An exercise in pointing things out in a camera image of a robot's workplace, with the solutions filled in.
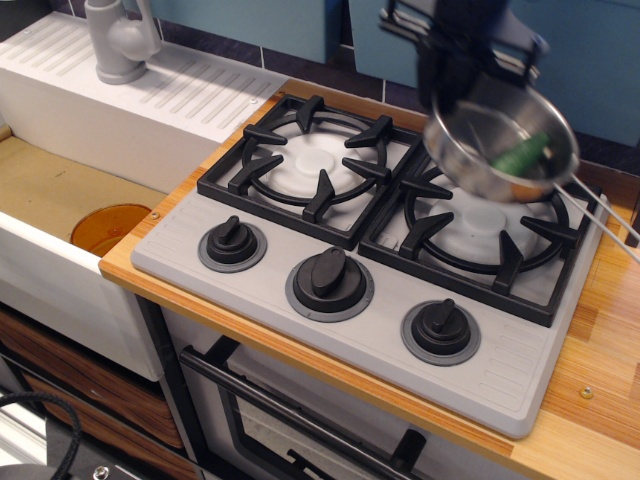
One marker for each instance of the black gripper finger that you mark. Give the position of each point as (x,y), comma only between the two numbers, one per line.
(428,69)
(462,71)

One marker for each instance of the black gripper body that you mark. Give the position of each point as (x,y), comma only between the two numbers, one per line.
(470,28)

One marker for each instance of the stainless steel pot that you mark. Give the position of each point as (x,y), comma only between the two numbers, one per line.
(493,117)

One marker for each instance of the green toy pickle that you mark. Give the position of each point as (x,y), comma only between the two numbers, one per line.
(523,157)

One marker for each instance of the grey toy stove top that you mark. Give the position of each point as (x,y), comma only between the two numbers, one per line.
(501,386)

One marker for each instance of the black middle stove knob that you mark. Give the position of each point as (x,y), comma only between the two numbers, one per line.
(329,287)

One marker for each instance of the black stove knob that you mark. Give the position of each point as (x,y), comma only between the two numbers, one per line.
(232,246)
(329,287)
(441,333)

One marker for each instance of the black right stove knob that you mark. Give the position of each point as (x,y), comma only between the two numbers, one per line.
(441,333)

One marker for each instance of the black left stove knob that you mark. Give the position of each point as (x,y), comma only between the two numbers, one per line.
(232,246)

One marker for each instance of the teal cabinet left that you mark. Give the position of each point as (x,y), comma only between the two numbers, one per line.
(306,29)

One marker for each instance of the teal cabinet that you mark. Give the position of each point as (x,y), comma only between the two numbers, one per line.
(591,72)
(306,29)

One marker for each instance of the teal cabinet right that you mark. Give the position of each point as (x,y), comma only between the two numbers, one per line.
(591,72)

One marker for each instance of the black left burner grate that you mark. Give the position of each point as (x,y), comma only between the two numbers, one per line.
(310,172)

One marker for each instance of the black burner grate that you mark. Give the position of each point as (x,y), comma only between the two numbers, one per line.
(310,172)
(529,260)

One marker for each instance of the black right burner grate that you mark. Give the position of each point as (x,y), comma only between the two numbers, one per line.
(529,260)

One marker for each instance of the grey toy faucet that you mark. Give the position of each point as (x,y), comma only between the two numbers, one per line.
(121,45)

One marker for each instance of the orange plastic plate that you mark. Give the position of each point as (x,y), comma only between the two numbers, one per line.
(99,231)

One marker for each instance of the white toy sink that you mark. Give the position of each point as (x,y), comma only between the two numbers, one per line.
(71,144)

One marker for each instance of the oven door with window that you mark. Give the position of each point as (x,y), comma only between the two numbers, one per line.
(277,422)

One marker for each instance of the wood grain drawer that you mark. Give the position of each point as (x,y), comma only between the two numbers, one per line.
(120,410)

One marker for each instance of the black oven door handle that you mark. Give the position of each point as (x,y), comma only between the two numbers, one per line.
(213,365)

